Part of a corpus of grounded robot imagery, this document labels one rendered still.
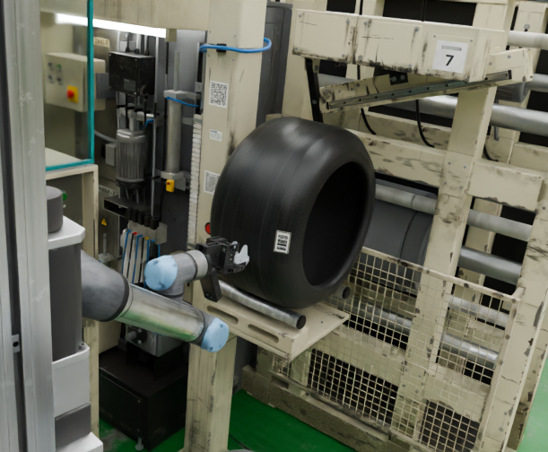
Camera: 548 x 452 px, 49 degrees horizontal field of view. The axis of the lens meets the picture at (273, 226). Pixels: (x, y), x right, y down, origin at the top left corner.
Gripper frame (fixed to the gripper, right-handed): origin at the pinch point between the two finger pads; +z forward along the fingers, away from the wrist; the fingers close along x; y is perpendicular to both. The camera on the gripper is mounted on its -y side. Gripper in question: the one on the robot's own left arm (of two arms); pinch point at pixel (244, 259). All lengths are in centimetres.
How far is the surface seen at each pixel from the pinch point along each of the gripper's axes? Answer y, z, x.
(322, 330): -26.8, 34.8, -11.1
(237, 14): 66, 13, 26
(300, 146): 33.0, 10.7, -4.6
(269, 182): 22.6, 2.4, -2.1
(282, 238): 9.3, 1.2, -10.2
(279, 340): -26.0, 14.5, -7.4
